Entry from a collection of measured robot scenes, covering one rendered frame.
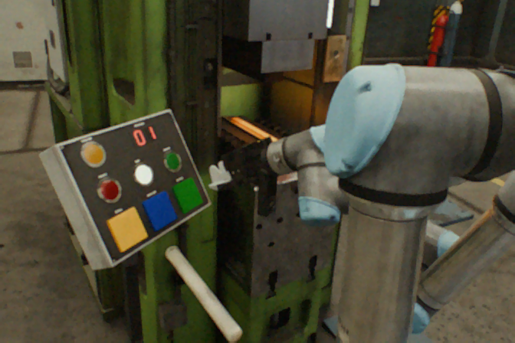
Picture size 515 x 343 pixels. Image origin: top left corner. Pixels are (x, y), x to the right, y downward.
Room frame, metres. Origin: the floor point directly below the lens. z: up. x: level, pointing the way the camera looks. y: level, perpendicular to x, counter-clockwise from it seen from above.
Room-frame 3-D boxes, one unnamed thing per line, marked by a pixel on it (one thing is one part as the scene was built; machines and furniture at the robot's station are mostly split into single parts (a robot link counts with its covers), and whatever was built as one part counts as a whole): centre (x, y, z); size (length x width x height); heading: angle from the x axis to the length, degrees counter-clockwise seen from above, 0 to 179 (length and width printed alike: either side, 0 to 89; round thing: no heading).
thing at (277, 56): (1.51, 0.06, 1.32); 0.42 x 0.20 x 0.10; 35
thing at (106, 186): (0.82, 0.33, 1.09); 0.05 x 0.03 x 0.04; 125
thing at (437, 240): (0.86, -0.43, 0.97); 0.11 x 0.08 x 0.09; 35
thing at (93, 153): (0.84, 0.37, 1.16); 0.05 x 0.03 x 0.04; 125
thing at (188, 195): (0.97, 0.19, 1.01); 0.07 x 0.05 x 0.07; 150
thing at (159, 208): (0.89, 0.24, 1.01); 0.07 x 0.05 x 0.07; 150
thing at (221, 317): (1.07, 0.17, 0.62); 0.44 x 0.05 x 0.05; 35
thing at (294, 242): (1.55, 0.02, 0.69); 0.56 x 0.38 x 0.45; 35
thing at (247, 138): (1.51, 0.06, 0.96); 0.42 x 0.20 x 0.09; 35
